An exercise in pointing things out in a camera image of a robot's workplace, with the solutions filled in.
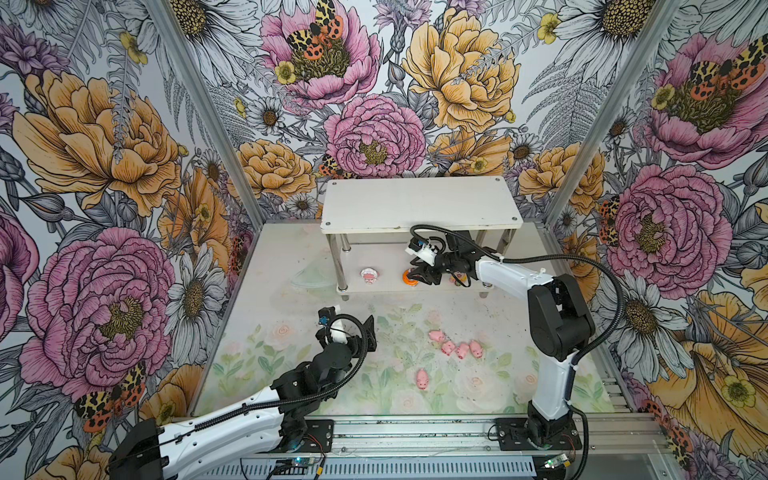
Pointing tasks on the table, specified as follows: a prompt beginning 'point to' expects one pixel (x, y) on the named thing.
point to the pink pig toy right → (476, 348)
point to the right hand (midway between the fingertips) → (415, 273)
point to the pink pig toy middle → (462, 349)
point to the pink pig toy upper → (436, 335)
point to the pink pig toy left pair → (448, 347)
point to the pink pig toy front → (422, 379)
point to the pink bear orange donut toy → (407, 280)
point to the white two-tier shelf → (370, 221)
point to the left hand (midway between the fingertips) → (357, 326)
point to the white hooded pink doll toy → (369, 275)
